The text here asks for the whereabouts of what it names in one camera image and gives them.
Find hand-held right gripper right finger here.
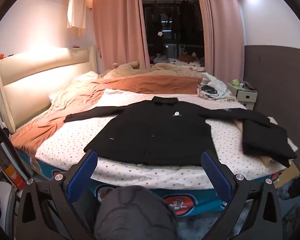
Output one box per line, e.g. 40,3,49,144
201,150,283,240

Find white pillow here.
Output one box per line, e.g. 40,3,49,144
72,70,99,83

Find black cable bundle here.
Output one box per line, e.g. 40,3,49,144
197,84,219,97

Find folded black garment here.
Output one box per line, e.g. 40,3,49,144
241,119,298,168

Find brown cardboard box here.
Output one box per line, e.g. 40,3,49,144
275,161,300,188

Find white dotted bed sheet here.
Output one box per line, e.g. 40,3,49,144
36,89,285,189

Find cream padded headboard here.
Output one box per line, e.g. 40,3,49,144
0,46,98,134

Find person's leg in grey pants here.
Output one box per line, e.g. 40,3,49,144
94,185,179,240

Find bed with teal printed mattress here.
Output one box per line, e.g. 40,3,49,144
0,46,300,217

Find brown plush toy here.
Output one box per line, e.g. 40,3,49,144
177,50,198,63

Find white nightstand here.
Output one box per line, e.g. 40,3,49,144
226,80,258,110

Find orange box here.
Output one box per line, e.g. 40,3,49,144
4,165,25,190

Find hanging dark clothes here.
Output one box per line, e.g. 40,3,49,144
150,0,198,53

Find hanging white shirt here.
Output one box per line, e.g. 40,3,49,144
66,0,88,37

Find beige plush toy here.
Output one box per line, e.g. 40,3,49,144
112,60,140,70

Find pile of white clothes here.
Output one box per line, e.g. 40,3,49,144
197,74,237,102

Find folded beige garment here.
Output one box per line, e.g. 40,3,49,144
234,116,300,168

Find dark clothes pile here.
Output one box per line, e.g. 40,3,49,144
285,166,300,200

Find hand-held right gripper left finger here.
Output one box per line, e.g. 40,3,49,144
17,149,98,240

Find orange blanket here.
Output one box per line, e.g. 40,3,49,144
11,75,203,153

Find black jacket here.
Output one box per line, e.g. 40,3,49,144
64,96,271,167

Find cluttered storage shelf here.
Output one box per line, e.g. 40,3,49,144
0,105,18,188

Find pink curtain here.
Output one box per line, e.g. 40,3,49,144
92,0,150,73
194,0,244,80

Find beige quilt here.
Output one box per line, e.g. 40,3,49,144
101,61,208,80

